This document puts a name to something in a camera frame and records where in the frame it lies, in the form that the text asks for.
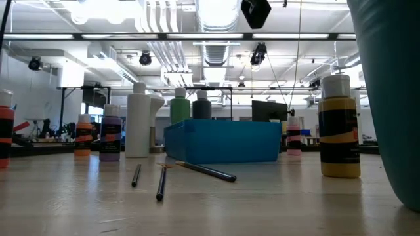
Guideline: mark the blue plastic bin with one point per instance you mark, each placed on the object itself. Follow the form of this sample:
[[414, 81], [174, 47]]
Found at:
[[226, 141]]

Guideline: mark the paintbrush with orange flat bristles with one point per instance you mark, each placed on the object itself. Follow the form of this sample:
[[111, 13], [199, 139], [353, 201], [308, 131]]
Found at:
[[160, 185]]

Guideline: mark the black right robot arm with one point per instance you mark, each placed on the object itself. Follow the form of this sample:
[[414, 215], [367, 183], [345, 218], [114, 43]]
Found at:
[[256, 13]]

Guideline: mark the purple paint bottle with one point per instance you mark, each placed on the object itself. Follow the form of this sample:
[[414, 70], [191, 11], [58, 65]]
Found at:
[[110, 124]]

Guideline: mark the black background monitor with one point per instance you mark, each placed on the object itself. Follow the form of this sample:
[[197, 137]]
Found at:
[[269, 111]]

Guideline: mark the black background rig frame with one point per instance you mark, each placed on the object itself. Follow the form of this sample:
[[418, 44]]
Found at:
[[220, 88]]

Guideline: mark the orange paint bottle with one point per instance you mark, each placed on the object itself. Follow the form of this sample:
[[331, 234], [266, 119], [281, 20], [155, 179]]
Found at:
[[83, 125]]

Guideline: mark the tall white bottle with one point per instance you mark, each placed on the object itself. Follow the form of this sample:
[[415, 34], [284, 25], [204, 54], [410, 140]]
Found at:
[[138, 124]]

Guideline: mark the blue steel post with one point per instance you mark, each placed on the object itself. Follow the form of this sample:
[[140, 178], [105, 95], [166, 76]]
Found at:
[[61, 111]]

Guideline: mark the silver ceiling air duct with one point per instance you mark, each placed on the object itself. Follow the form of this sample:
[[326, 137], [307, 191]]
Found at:
[[218, 19]]

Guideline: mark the black ceiling spotlight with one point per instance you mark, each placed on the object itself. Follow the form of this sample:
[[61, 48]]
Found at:
[[35, 63], [145, 58], [259, 52]]

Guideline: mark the red paint bottle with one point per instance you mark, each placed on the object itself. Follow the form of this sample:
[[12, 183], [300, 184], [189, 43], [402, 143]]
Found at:
[[6, 114]]

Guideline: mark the dark green plastic cup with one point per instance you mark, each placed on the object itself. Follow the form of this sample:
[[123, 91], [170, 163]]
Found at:
[[393, 98]]

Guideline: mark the small blue background box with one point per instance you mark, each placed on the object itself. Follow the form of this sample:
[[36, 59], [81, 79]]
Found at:
[[305, 132]]

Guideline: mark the large green paint bottle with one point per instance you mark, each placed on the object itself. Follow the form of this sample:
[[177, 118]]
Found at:
[[180, 111]]

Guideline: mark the black background robot arm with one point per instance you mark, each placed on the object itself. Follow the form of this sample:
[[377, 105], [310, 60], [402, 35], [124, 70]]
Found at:
[[46, 126]]

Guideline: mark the yellow paint bottle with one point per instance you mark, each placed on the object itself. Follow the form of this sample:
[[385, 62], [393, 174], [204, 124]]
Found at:
[[339, 170]]

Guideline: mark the white background lamp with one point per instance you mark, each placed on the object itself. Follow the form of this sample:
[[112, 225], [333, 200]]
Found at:
[[34, 113]]

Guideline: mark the large grey paint bottle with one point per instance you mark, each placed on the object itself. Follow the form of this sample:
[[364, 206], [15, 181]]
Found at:
[[201, 111]]

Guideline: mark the paintbrush with tan bristles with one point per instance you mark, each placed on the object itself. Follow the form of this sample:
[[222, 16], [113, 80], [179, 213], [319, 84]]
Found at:
[[210, 172]]

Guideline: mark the pink paint bottle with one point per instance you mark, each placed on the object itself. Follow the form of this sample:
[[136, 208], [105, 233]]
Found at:
[[293, 128]]

